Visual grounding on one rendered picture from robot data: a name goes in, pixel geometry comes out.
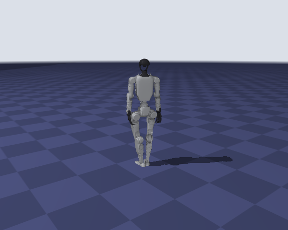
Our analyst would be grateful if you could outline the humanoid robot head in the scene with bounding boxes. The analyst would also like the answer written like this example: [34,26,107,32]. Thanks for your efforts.
[139,59,150,77]

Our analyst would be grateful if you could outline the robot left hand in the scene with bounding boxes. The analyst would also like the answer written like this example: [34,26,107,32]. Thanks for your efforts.
[127,110,134,125]

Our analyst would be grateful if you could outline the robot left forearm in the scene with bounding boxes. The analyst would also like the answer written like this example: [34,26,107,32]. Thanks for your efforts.
[126,94,132,113]

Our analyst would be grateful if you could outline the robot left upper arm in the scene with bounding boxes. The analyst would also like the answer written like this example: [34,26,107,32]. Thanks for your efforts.
[128,77,137,99]

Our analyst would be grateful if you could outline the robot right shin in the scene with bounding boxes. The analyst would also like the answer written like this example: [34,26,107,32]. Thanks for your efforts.
[146,135,153,162]

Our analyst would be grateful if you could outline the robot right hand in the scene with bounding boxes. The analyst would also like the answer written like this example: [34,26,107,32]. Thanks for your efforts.
[154,108,162,123]

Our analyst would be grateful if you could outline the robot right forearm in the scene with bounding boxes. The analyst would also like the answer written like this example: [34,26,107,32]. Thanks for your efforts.
[155,97,161,111]

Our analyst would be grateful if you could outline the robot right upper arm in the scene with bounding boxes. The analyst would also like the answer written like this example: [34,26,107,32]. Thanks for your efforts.
[153,76,160,97]

